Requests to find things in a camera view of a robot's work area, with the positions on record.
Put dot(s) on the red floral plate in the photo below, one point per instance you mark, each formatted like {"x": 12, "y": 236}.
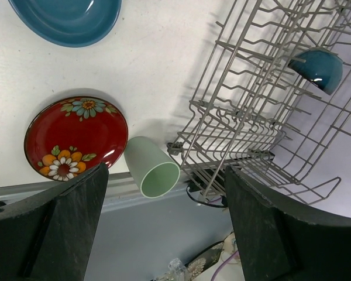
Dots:
{"x": 74, "y": 134}

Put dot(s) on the dark teal floral bowl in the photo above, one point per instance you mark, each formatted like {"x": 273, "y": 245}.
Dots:
{"x": 320, "y": 67}

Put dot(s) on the pale green cup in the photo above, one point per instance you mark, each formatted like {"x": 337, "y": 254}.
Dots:
{"x": 153, "y": 171}

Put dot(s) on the light blue ceramic bowl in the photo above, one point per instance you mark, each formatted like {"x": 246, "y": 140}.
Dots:
{"x": 69, "y": 23}

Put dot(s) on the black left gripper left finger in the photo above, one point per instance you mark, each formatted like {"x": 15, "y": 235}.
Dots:
{"x": 49, "y": 236}

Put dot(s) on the grey wire dish rack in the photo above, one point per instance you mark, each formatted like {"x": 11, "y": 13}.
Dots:
{"x": 250, "y": 111}

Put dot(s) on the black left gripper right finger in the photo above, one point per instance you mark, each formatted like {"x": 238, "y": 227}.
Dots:
{"x": 280, "y": 238}

